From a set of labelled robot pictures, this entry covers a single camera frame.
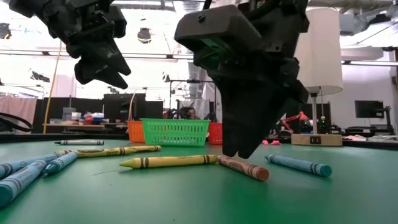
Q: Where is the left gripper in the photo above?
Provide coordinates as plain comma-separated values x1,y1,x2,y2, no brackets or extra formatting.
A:
66,23,132,90

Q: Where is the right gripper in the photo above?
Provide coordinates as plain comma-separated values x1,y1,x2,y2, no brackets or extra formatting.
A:
207,14,310,159

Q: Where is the brown crayon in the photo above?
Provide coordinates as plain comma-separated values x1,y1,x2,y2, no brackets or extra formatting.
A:
217,154,270,182

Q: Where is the black crayon white wrapper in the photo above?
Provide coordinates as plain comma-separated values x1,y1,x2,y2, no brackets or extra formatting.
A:
54,139,105,146

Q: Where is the yellow crayon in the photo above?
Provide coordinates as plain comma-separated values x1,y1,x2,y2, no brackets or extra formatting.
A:
55,146,128,159
123,144,162,154
119,154,218,170

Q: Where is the red plastic basket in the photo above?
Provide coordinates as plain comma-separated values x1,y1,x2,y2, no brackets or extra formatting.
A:
207,122,223,146

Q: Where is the red desk lamp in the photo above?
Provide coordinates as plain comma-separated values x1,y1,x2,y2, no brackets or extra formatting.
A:
279,111,309,131

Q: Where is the person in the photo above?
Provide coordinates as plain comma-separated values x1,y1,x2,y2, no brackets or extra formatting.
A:
183,107,201,120

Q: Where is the cluttered background table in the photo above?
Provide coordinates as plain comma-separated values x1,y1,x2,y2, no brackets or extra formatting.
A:
42,107,128,135

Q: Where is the yellow pole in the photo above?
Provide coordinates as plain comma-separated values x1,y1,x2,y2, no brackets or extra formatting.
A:
42,42,62,134

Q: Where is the orange plastic basket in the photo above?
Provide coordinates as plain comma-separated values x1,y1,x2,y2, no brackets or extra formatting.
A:
126,120,146,144

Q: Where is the green plastic basket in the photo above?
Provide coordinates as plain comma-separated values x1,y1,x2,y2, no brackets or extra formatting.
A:
140,118,211,147

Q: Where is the pink curtain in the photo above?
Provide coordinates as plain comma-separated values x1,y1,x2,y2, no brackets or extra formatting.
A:
0,95,37,134

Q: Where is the green table mat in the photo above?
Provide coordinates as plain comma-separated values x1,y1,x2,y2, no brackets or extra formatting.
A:
0,138,398,224

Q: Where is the white shade table lamp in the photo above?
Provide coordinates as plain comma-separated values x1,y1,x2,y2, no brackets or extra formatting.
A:
294,7,344,147

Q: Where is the black monitor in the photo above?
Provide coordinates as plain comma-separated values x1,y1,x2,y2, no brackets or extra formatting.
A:
354,99,385,119

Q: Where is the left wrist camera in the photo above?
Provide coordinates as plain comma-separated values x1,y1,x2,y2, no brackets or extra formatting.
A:
105,6,127,39

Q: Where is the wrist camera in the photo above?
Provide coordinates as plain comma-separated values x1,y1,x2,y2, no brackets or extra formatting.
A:
174,4,264,71
105,6,127,39

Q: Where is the black partition wall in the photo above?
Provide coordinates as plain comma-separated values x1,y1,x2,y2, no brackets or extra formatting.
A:
30,92,165,135

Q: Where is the black ceiling dome camera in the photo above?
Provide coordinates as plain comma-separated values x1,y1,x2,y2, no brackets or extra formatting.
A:
136,27,152,44

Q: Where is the black ring hoop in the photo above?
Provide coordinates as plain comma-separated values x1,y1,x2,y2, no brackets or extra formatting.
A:
0,111,34,133

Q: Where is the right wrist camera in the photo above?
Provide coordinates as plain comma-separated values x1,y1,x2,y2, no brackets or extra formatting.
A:
174,4,264,71

